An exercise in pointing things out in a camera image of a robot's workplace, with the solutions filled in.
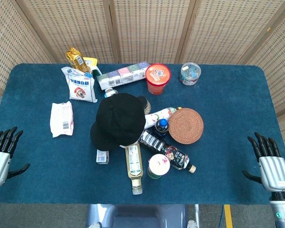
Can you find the small carton with barcode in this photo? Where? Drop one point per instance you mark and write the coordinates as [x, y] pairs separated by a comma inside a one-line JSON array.
[[102, 157]]

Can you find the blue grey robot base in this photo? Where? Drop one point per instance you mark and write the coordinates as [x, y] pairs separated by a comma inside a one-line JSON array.
[[137, 217]]

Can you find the black baseball cap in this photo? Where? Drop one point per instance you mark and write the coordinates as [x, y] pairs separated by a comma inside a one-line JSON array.
[[120, 121]]

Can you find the blue carpet table cover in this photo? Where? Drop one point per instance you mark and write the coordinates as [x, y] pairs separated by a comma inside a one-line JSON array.
[[216, 166]]

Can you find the white floral print package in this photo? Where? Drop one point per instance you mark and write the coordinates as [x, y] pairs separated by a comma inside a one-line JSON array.
[[156, 116]]

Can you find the woven bamboo folding screen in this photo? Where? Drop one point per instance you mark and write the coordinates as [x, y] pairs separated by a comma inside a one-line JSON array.
[[147, 28]]

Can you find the gold foil snack bag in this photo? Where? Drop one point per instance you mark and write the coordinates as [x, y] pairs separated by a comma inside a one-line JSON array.
[[76, 60]]

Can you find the dark coffee bottle beige cap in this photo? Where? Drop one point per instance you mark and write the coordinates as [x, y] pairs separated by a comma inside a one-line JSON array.
[[167, 150]]

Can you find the round woven rattan coaster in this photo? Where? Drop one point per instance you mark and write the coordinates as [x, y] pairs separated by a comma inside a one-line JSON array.
[[186, 126]]

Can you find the clear plastic round jar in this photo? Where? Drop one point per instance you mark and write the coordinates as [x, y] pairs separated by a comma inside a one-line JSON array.
[[190, 73]]

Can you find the small blue label bottle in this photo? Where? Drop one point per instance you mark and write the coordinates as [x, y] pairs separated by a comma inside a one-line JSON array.
[[110, 92]]

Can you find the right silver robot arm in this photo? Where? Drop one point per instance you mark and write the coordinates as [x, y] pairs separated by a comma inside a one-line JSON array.
[[282, 211]]

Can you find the blue cap dark bottle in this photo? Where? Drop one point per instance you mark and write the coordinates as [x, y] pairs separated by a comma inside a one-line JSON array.
[[161, 128]]

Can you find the white green small package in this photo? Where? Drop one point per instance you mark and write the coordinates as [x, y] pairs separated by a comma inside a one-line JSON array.
[[96, 71]]

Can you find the green Pringles can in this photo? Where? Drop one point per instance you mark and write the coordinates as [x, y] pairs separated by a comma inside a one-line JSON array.
[[158, 166]]

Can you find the red instant noodle bucket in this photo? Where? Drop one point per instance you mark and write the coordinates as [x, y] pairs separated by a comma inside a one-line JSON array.
[[158, 78]]

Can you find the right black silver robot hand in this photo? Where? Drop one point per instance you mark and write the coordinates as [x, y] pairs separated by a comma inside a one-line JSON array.
[[274, 171]]

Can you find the white sugar bag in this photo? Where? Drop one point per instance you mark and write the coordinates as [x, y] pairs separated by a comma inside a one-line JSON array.
[[82, 86]]

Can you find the glass jar dark lid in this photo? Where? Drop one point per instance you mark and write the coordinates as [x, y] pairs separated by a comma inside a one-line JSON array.
[[146, 104]]

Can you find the yellow tea bottle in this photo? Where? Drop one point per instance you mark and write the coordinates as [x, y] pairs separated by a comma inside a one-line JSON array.
[[134, 164]]

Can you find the yellow flat package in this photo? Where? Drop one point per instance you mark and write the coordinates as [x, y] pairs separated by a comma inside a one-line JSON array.
[[91, 61]]

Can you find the pastel multipack carton box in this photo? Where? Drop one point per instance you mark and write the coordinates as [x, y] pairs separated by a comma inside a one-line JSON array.
[[123, 74]]

